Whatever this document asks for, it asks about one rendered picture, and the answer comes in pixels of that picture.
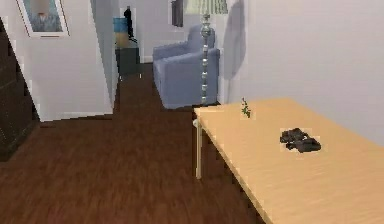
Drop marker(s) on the light wooden dining table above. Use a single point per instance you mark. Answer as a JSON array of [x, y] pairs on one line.
[[300, 180]]

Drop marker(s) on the blue armchair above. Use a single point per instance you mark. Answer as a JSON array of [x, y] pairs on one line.
[[181, 71]]

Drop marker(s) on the small green plant sprig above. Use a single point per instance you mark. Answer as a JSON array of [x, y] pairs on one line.
[[246, 109]]

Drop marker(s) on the silver floor lamp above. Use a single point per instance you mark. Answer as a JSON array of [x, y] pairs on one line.
[[205, 50]]

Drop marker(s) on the dark grey cabinet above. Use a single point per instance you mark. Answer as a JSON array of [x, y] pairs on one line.
[[127, 60]]

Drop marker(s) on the blue and tan vase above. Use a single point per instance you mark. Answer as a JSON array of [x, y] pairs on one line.
[[120, 31]]

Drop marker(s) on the black statuette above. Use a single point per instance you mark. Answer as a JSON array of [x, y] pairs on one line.
[[128, 21]]

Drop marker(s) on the white framed picture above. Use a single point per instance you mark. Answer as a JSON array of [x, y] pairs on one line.
[[43, 18]]

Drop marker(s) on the dark brown bookshelf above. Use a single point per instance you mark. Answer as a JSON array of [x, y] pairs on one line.
[[13, 100]]

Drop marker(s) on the dark framed wall picture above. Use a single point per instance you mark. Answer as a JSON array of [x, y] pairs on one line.
[[177, 12]]

